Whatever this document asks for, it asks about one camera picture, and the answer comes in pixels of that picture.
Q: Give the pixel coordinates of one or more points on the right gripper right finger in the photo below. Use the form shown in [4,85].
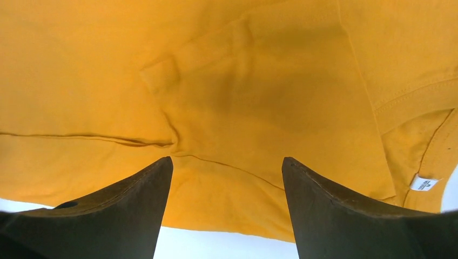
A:
[332,221]

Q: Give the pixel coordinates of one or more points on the yellow t shirt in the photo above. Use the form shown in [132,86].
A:
[362,92]

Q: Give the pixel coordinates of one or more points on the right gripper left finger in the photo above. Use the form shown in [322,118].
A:
[122,220]

